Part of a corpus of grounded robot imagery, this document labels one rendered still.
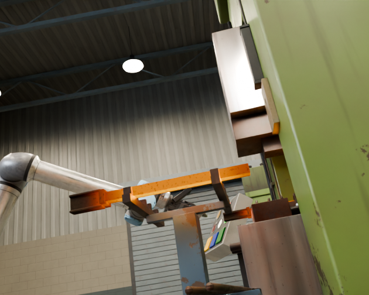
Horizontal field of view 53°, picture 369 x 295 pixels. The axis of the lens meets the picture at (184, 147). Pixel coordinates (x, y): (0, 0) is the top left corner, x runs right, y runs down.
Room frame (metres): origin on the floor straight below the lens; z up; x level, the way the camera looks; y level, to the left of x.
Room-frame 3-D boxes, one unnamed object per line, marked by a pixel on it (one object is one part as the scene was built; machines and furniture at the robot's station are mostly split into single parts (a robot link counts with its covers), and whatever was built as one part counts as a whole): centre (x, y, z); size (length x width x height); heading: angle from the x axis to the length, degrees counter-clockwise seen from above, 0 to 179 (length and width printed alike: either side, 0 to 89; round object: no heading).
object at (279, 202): (1.25, -0.25, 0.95); 0.12 x 0.09 x 0.07; 83
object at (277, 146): (1.38, -0.46, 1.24); 0.30 x 0.07 x 0.06; 83
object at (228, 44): (1.36, -0.42, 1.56); 0.42 x 0.39 x 0.40; 83
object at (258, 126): (1.40, -0.42, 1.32); 0.42 x 0.20 x 0.10; 83
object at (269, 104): (1.10, -0.30, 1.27); 0.09 x 0.02 x 0.17; 173
